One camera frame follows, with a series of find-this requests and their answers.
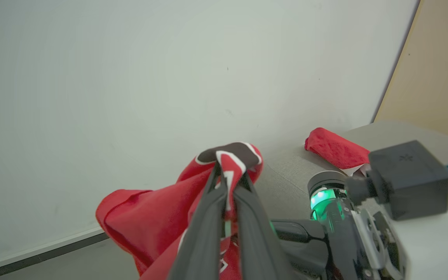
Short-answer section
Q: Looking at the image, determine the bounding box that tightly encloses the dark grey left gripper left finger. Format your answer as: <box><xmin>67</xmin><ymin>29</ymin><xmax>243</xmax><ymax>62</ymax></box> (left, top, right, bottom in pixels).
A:
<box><xmin>167</xmin><ymin>163</ymin><xmax>228</xmax><ymax>280</ymax></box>

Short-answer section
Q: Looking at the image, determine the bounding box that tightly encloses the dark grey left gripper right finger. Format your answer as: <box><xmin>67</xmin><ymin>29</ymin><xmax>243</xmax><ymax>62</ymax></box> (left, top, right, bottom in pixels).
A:
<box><xmin>234</xmin><ymin>173</ymin><xmax>298</xmax><ymax>280</ymax></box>

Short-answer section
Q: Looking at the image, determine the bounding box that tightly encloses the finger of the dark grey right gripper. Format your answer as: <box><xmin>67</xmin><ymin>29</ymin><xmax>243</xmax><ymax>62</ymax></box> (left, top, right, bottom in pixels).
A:
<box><xmin>269</xmin><ymin>220</ymin><xmax>327</xmax><ymax>241</ymax></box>
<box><xmin>280</xmin><ymin>239</ymin><xmax>330</xmax><ymax>277</ymax></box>

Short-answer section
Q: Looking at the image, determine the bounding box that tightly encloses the white and dark right gripper body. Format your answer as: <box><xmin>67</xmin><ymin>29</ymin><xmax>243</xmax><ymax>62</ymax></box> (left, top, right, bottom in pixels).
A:
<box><xmin>307</xmin><ymin>171</ymin><xmax>448</xmax><ymax>280</ymax></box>

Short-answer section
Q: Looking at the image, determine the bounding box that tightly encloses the red jersey with black collar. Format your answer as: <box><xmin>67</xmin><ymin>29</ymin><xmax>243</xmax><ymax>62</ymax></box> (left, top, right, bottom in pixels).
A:
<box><xmin>96</xmin><ymin>142</ymin><xmax>286</xmax><ymax>280</ymax></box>

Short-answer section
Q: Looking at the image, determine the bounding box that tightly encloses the red garment with white stripes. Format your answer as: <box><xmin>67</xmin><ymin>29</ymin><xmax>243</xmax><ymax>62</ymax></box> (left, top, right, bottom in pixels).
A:
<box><xmin>305</xmin><ymin>127</ymin><xmax>372</xmax><ymax>177</ymax></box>

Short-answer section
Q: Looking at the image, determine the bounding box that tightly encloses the grey fabric sofa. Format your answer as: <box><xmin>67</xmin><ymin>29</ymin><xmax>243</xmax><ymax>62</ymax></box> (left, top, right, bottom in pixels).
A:
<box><xmin>253</xmin><ymin>121</ymin><xmax>448</xmax><ymax>234</ymax></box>

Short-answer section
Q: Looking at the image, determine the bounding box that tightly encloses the beige partition panel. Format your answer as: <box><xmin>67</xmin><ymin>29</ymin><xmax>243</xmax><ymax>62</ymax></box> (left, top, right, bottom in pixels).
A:
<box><xmin>371</xmin><ymin>0</ymin><xmax>448</xmax><ymax>144</ymax></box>

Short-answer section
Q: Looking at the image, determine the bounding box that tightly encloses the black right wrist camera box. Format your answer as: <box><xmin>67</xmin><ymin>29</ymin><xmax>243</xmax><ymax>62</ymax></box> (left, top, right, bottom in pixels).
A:
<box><xmin>344</xmin><ymin>140</ymin><xmax>448</xmax><ymax>221</ymax></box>

